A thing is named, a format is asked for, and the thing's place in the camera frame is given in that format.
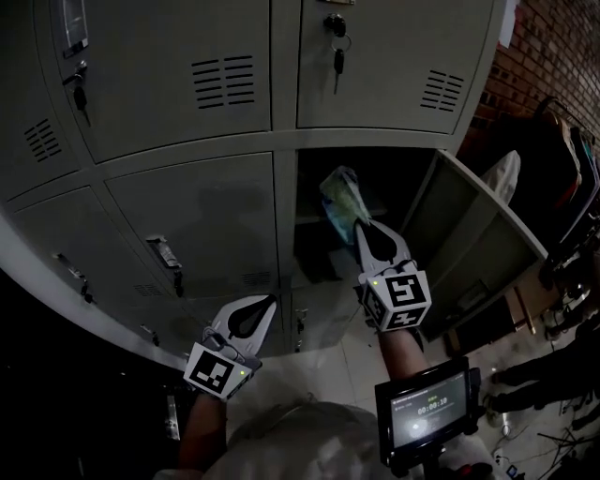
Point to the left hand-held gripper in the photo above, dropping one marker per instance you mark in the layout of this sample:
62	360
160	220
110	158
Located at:
213	372

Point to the black monitor with lit screen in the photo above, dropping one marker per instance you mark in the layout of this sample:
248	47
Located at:
429	410

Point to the clothes rack with garments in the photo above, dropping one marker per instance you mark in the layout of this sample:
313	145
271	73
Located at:
574	169

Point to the white hanging garment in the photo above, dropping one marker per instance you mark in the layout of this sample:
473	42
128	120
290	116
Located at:
505	173

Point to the white power adapter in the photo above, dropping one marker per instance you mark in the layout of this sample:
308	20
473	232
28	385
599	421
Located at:
505	461

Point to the clear door label holder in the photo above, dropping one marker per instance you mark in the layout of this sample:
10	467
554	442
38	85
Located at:
75	23

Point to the brown cardboard piece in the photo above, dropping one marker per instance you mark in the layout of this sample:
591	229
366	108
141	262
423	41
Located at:
534	300

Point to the green blue packet item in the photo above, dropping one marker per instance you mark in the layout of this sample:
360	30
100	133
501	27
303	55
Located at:
346	197

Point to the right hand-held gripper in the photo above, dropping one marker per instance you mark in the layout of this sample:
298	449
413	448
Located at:
398	295

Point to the person's right forearm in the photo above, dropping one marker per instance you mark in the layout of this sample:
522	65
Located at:
402	351

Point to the person's white shirt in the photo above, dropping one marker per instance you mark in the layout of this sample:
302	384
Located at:
300	445

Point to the person's left forearm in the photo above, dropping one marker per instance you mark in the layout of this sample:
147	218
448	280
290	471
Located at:
204	426

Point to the open grey locker door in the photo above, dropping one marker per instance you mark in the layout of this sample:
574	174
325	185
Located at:
473	244

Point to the metal latch plate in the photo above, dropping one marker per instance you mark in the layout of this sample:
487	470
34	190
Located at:
172	417

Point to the grey metal locker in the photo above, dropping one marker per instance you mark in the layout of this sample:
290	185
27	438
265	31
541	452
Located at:
187	201

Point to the metal door latch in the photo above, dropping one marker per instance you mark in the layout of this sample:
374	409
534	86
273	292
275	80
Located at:
75	276
166	262
150	334
300	325

